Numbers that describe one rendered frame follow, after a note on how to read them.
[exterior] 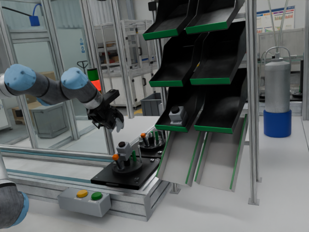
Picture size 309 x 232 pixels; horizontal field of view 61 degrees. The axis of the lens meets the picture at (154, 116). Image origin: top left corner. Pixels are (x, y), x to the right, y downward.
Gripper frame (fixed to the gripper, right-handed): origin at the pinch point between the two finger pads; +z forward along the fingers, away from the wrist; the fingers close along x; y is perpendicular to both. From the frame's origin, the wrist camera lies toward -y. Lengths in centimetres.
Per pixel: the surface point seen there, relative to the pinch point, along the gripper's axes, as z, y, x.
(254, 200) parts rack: 25, 17, 53
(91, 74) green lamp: -11.1, -20.5, -17.8
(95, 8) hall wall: 440, -872, -692
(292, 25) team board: 642, -822, 97
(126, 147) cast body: 5.0, 7.7, 2.4
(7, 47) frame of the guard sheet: -23, -35, -76
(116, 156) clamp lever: 2.5, 13.5, 1.1
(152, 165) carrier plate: 18.4, 9.9, 10.0
